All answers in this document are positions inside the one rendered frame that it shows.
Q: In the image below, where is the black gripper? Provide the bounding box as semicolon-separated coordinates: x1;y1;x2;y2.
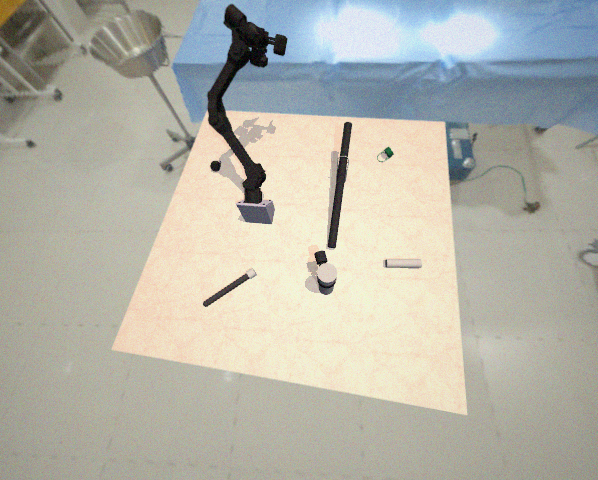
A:
246;27;287;56

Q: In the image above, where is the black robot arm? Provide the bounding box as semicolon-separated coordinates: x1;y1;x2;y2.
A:
208;3;268;204

